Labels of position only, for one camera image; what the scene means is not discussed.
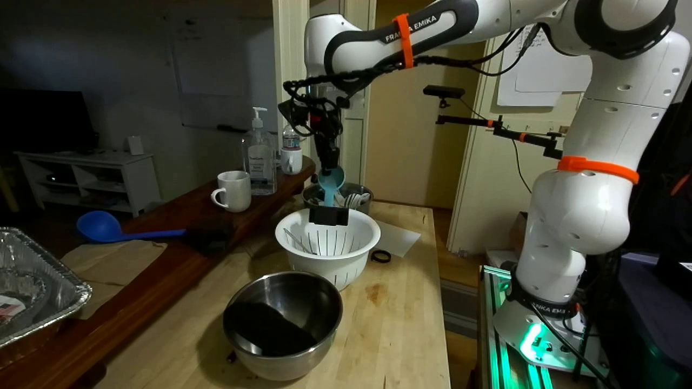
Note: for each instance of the large white mug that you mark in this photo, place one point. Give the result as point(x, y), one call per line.
point(236, 192)

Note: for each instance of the wooden door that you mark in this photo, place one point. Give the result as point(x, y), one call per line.
point(411, 140)

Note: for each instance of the dark television screen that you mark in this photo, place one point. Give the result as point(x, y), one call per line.
point(43, 121)

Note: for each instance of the clear pump sanitizer bottle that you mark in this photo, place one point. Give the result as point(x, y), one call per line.
point(260, 162)

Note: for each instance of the papers on wall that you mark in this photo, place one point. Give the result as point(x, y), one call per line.
point(535, 75)

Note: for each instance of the blue measuring spoon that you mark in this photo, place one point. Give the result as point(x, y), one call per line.
point(331, 182)

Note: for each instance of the black item in steel bowl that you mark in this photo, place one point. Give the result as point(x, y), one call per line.
point(267, 329)

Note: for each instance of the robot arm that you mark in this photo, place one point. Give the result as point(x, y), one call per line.
point(589, 210)

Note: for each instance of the small white mug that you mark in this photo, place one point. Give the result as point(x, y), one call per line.
point(292, 161)

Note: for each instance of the white paper sheet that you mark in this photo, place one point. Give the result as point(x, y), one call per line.
point(397, 237)

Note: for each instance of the bunch of white utensils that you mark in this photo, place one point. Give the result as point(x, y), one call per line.
point(354, 200)

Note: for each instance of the small steel bowl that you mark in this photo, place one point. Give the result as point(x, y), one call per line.
point(361, 189)

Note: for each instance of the white plastic colander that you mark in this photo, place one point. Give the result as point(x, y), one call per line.
point(330, 254)

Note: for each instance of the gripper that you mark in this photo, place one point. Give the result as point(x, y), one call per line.
point(324, 118)

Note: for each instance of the aluminium foil tray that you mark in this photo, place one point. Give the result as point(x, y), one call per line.
point(48, 286)

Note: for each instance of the large steel mixing bowl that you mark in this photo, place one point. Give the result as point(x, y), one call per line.
point(303, 294)

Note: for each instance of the brown paper sheet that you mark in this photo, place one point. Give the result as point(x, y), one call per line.
point(113, 265)

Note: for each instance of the white low shelf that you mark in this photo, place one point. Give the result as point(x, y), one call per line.
point(92, 181)

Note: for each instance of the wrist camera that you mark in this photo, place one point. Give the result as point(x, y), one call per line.
point(292, 112)

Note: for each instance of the camera on mount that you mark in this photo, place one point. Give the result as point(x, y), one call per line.
point(444, 91)

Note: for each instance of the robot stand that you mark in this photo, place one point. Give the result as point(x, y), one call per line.
point(500, 346)

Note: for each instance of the whiteboard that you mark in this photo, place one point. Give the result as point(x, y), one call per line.
point(221, 75)

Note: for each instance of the clear water bottle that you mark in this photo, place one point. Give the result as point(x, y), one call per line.
point(291, 139)

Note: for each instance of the blue ladle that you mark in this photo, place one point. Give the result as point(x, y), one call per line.
point(100, 227)

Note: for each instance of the small white box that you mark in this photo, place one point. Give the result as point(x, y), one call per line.
point(135, 145)

